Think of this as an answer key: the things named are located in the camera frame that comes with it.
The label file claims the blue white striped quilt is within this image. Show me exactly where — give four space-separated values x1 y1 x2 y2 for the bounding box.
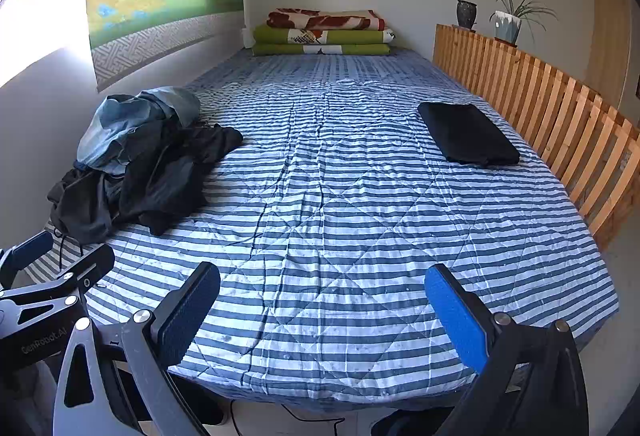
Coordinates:
22 53 621 412

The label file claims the wooden slatted bed rail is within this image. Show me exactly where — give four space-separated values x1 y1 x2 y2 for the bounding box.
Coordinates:
432 23 640 251

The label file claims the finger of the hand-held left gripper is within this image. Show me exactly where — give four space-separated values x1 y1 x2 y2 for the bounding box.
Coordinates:
0 230 55 289
0 243 116 313

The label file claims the potted spider plant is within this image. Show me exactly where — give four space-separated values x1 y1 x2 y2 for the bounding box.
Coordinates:
489 0 558 45

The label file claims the wooden door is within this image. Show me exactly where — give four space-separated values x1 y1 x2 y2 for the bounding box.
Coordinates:
587 0 633 111

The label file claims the folded black garment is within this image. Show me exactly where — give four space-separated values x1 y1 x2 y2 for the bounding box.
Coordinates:
417 102 521 167

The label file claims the red beige folded blanket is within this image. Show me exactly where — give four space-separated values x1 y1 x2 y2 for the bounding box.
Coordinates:
266 8 388 31

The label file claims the black garment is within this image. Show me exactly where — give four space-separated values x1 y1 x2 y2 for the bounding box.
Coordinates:
117 120 244 237
417 102 521 167

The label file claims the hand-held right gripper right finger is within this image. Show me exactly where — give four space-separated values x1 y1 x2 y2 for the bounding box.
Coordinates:
424 263 590 436

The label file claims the dark ceramic pot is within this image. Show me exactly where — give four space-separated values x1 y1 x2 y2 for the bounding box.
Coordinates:
456 0 479 30

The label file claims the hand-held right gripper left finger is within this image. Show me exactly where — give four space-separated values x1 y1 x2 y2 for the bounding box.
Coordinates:
52 261 222 436

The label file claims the dark grey crumpled garment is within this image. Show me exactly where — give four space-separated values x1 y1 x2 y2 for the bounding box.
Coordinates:
47 166 126 245

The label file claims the black floor cable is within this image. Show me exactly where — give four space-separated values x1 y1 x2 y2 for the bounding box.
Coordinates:
280 403 346 436

